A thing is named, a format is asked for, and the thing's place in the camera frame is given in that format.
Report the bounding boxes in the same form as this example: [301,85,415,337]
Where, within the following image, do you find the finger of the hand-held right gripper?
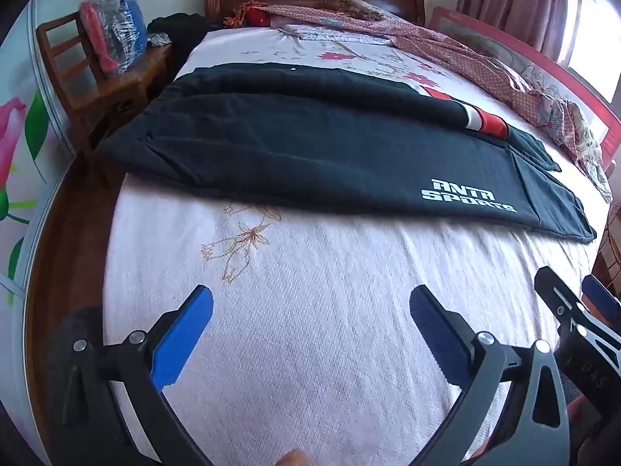
[534,266,621,351]
[581,274,621,324]

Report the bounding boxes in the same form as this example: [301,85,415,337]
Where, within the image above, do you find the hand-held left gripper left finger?
[63,284,215,466]

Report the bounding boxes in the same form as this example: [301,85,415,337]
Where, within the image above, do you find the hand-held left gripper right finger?
[409,285,569,466]

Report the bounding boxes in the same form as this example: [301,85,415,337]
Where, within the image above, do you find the black pants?
[95,61,597,245]

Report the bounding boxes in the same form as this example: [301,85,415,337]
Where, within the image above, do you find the person's left hand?
[276,449,311,466]

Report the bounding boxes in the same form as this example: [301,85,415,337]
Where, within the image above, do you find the wooden cabinet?
[591,155,621,285]

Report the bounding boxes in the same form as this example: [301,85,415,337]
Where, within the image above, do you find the bed with floral sheet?
[96,23,613,466]

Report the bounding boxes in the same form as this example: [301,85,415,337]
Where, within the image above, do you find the flower print wardrobe door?
[0,0,100,447]

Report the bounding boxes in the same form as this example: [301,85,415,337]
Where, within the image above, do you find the wooden chair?
[36,9,150,157]

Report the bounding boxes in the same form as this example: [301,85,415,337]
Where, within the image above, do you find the pink patterned quilt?
[224,0,615,203]

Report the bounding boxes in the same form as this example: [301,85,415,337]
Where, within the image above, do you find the window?
[567,0,621,104]

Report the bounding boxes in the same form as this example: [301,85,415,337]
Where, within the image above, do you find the wooden nightstand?
[140,41,174,95]

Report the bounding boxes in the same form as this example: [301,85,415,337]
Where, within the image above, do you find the pink curtain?
[455,0,577,67]

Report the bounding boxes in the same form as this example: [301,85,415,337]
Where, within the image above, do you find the dark clothes pile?
[146,13,210,55]

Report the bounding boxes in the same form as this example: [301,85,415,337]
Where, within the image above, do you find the plastic bag of clothes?
[79,0,149,77]

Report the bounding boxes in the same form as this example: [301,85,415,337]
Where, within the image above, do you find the grey striped cloth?
[278,21,395,45]

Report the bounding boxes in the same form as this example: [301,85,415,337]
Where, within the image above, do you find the red bed guard rail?
[429,6,621,157]

